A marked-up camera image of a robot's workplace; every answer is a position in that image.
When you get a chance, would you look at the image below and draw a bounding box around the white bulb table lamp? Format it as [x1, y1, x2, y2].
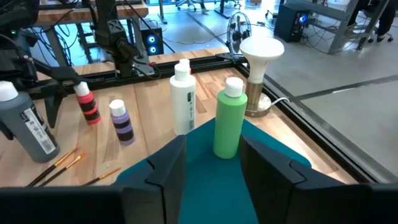
[239, 36, 285, 118]

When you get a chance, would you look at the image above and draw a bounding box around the black computer tower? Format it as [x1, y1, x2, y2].
[273, 3, 310, 44]
[139, 19, 165, 56]

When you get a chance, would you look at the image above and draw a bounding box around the small purple paint bottle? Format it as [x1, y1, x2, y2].
[108, 99, 136, 147]

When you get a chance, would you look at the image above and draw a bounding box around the grey metal desk frame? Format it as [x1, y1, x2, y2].
[284, 0, 392, 54]

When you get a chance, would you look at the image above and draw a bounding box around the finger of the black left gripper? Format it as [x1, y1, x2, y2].
[49, 67, 83, 86]
[39, 83, 68, 129]

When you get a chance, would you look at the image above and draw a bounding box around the person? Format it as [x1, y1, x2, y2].
[348, 0, 398, 43]

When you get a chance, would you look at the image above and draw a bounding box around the small red paint bottle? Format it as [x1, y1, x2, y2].
[73, 81, 102, 126]

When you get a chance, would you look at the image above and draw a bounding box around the white lamp cable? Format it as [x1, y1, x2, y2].
[269, 96, 292, 108]

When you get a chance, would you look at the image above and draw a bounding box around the large grey paint bottle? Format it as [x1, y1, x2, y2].
[0, 80, 62, 164]

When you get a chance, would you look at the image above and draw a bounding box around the black handle paintbrush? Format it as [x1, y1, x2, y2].
[27, 146, 80, 187]
[39, 152, 88, 187]
[82, 167, 123, 187]

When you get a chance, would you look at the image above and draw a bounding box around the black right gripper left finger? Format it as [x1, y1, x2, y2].
[0, 134, 187, 224]

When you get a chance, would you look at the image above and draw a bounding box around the large white paint bottle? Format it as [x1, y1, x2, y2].
[169, 63, 197, 136]

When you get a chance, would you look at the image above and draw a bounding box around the black floor fan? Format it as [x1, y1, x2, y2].
[226, 11, 252, 60]

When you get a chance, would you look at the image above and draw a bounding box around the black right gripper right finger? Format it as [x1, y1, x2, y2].
[239, 134, 398, 224]

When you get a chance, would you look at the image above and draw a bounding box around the teal plastic bin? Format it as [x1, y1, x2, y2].
[111, 117, 312, 224]

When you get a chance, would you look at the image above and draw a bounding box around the large green paint bottle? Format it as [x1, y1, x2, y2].
[212, 77, 249, 160]

